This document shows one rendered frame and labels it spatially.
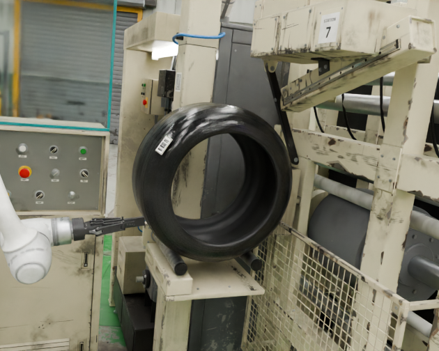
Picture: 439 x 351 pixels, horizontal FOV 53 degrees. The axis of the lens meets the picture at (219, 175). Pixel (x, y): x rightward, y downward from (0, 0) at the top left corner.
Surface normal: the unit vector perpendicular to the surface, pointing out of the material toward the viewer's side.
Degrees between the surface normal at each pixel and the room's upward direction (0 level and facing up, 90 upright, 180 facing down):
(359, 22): 90
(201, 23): 90
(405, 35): 90
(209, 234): 36
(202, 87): 90
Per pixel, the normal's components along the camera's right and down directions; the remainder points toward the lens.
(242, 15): 0.03, 0.19
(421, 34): 0.36, -0.10
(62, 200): 0.35, 0.22
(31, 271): 0.39, 0.48
